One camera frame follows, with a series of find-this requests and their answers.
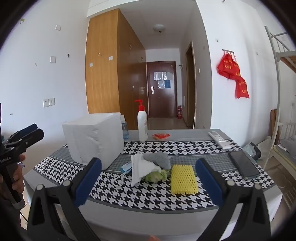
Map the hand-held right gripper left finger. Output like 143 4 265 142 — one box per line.
27 157 109 241

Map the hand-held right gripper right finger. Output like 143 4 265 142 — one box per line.
195 158 271 241

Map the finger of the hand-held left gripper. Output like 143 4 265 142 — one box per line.
3 129 44 155
4 123 38 144

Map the yellow foam net sleeve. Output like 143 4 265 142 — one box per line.
171 164 199 194

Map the white foam box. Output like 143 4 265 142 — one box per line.
62 112 125 170

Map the blue face mask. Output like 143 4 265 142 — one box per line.
115 161 133 181

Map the white face mask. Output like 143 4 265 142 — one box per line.
131 153 161 187

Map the green tissue pack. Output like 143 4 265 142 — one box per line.
144 169 170 183

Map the grey cloth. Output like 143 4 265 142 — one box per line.
143 152 171 169

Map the person's left hand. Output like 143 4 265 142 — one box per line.
11 154 26 193

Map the black smartphone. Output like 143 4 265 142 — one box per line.
228 151 260 179

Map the white remote control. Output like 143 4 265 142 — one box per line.
208 131 232 149

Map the clear plastic bag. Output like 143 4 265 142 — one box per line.
243 142 262 161

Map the houndstooth tablecloth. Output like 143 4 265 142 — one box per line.
32 128 284 214

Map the blue spray bottle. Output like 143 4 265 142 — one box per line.
120 115 129 140

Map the red snack packet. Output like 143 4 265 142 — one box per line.
152 133 171 141

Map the white lotion pump bottle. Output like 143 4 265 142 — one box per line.
134 100 148 142

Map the light wooden side door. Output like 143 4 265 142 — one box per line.
185 40 196 129

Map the dark brown door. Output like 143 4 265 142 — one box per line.
146 61 178 118

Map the red plastic bag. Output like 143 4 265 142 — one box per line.
217 52 240 80
235 77 250 99

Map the wooden wardrobe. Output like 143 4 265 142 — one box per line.
85 9 147 130

